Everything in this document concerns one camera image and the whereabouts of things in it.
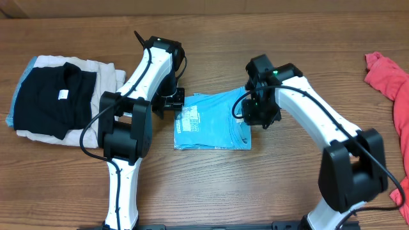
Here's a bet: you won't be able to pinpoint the light blue t-shirt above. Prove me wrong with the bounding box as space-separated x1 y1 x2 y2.
174 87 251 150

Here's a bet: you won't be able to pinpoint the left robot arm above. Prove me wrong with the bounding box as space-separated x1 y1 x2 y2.
97 36 186 229

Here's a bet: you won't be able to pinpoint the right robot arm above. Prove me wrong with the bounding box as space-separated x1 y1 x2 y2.
240 54 388 229

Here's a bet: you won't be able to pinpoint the beige folded garment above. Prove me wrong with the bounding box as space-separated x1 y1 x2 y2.
17 56 126 146

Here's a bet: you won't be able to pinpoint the black folded garment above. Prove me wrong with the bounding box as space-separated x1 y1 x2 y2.
13 63 96 140

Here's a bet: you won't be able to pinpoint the red garment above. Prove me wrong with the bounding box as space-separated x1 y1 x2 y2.
364 52 409 224

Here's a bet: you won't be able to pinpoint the folded blue jeans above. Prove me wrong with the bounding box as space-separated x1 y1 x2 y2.
5 56 38 127

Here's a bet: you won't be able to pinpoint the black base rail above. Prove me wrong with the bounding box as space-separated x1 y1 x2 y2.
76 220 362 230

